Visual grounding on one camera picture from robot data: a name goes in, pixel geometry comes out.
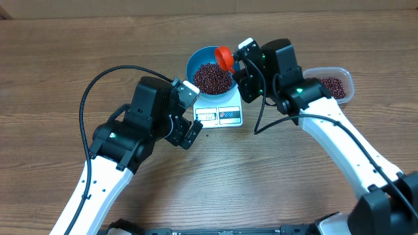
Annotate red beans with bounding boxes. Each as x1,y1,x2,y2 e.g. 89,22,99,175
193,63,233,95

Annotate blue bowl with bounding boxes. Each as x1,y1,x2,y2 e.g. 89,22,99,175
186,46,238,88

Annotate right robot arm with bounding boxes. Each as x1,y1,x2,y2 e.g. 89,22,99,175
217,39,417,234

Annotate white digital kitchen scale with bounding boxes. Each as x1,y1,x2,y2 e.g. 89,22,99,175
193,85,244,129

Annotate red measuring scoop blue handle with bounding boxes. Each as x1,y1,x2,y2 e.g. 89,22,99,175
214,46,235,74

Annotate clear plastic container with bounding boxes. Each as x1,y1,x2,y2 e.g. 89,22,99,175
303,67,355,104

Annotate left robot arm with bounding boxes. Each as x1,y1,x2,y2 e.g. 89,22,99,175
51,76,202,234

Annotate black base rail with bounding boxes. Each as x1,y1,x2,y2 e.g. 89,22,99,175
97,219,320,235

